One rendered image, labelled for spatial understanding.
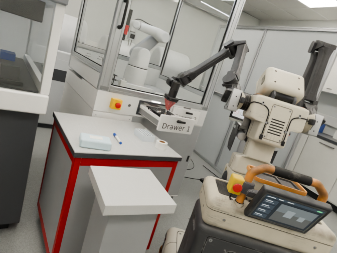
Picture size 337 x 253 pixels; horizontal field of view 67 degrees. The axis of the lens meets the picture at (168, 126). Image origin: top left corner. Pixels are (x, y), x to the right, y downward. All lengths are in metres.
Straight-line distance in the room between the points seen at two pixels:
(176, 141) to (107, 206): 1.44
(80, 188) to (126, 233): 0.40
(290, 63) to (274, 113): 2.01
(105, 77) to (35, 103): 0.52
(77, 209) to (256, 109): 1.01
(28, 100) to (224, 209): 1.07
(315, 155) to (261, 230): 3.33
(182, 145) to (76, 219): 1.20
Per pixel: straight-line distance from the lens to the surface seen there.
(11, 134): 1.61
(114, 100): 1.81
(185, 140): 2.31
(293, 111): 1.39
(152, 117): 1.78
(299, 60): 3.28
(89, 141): 1.27
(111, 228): 1.02
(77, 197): 1.37
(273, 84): 1.39
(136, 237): 1.09
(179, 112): 2.13
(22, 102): 1.48
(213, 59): 1.78
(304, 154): 4.50
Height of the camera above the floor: 1.25
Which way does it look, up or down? 13 degrees down
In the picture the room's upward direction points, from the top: 17 degrees clockwise
